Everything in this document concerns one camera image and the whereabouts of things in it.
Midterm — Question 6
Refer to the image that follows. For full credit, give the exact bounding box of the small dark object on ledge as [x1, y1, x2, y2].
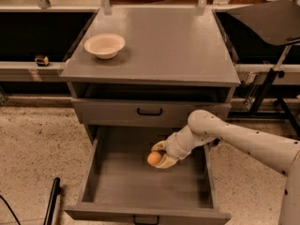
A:
[35, 55, 50, 67]

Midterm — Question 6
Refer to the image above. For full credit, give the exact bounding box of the open grey middle drawer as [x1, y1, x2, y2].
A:
[65, 127, 231, 225]

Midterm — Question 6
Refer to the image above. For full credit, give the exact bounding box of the black cable on floor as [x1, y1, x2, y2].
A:
[0, 194, 22, 225]

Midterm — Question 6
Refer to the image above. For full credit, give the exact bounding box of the black bar on floor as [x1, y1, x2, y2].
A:
[43, 177, 62, 225]

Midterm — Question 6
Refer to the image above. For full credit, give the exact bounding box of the closed grey top drawer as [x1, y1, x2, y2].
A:
[71, 98, 231, 128]

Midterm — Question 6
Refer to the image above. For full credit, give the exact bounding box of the orange fruit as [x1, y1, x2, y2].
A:
[147, 151, 162, 166]

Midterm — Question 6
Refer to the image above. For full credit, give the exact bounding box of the white paper bowl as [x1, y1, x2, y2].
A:
[84, 34, 126, 59]

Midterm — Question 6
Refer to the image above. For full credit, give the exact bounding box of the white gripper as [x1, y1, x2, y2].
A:
[151, 133, 190, 169]

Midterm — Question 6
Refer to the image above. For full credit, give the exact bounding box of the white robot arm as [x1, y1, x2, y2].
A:
[147, 110, 300, 225]

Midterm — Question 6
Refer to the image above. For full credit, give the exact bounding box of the grey wooden drawer cabinet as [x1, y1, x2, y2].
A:
[59, 6, 242, 148]

